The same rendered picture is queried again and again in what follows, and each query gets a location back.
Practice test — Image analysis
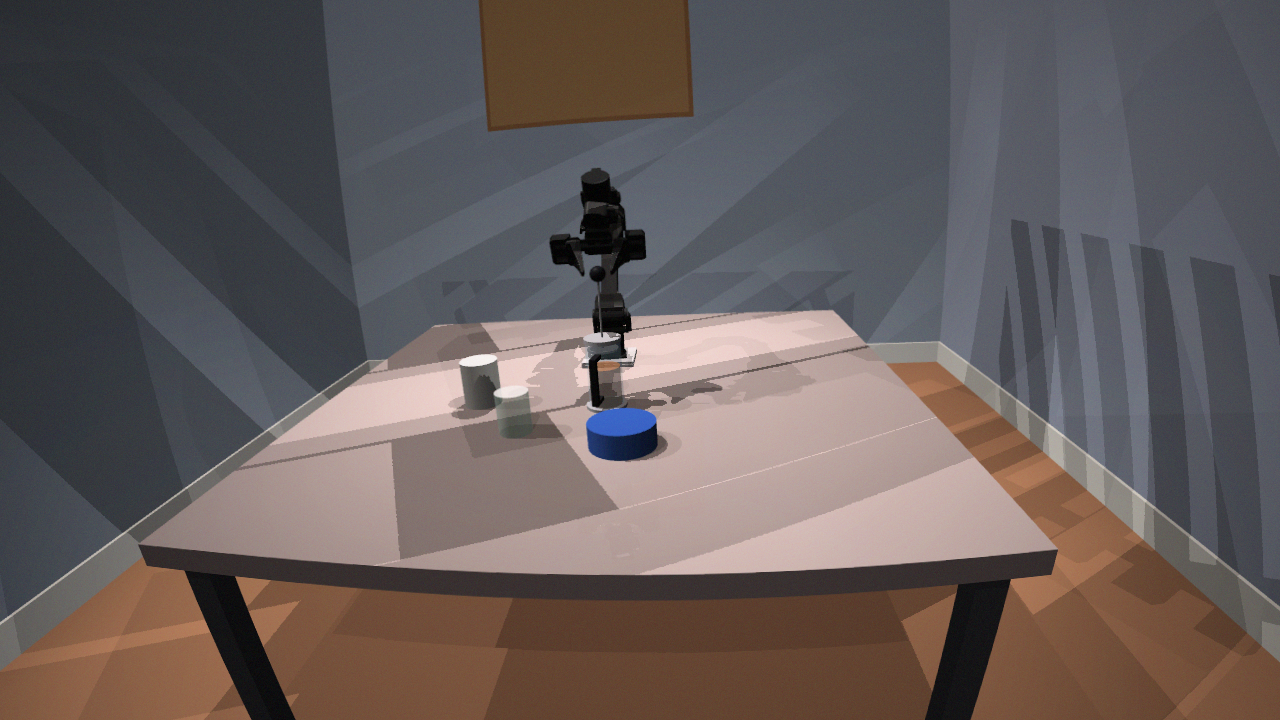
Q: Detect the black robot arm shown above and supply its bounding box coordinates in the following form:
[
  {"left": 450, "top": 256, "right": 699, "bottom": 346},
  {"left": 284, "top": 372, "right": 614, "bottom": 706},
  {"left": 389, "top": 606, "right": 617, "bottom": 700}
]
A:
[{"left": 580, "top": 168, "right": 632, "bottom": 357}]

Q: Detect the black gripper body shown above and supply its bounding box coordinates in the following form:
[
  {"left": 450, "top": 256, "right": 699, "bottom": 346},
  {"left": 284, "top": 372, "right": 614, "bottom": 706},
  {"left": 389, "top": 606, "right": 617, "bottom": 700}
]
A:
[{"left": 550, "top": 224, "right": 646, "bottom": 265}]

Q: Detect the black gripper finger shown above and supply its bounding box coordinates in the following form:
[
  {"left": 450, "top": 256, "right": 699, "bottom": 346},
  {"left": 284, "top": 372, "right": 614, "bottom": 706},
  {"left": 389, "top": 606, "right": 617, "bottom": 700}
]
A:
[
  {"left": 564, "top": 240, "right": 584, "bottom": 277},
  {"left": 611, "top": 237, "right": 630, "bottom": 275}
]

